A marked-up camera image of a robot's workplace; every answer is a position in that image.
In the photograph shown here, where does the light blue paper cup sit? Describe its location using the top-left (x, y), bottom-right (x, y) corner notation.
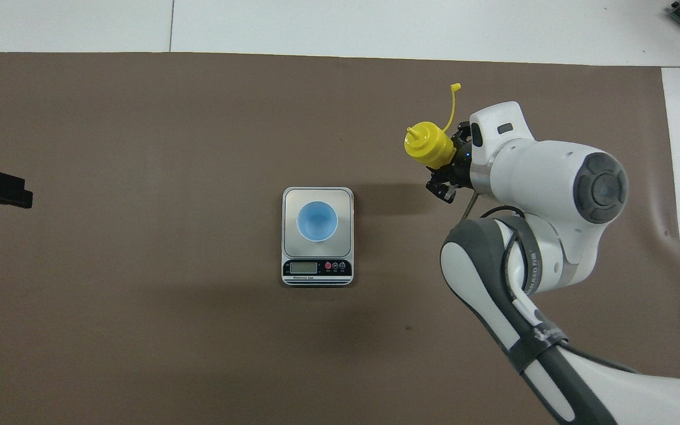
top-left (296, 201), bottom-right (339, 243)

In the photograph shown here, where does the brown paper table mat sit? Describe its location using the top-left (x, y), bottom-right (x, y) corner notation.
top-left (0, 52), bottom-right (680, 425)

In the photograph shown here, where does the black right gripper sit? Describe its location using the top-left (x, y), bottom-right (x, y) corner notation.
top-left (426, 122), bottom-right (474, 204)

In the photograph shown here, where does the silver digital kitchen scale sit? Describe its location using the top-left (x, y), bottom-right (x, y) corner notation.
top-left (282, 187), bottom-right (354, 287)

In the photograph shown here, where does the yellow squeeze bottle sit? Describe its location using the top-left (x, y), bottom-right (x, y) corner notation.
top-left (404, 83), bottom-right (462, 169)

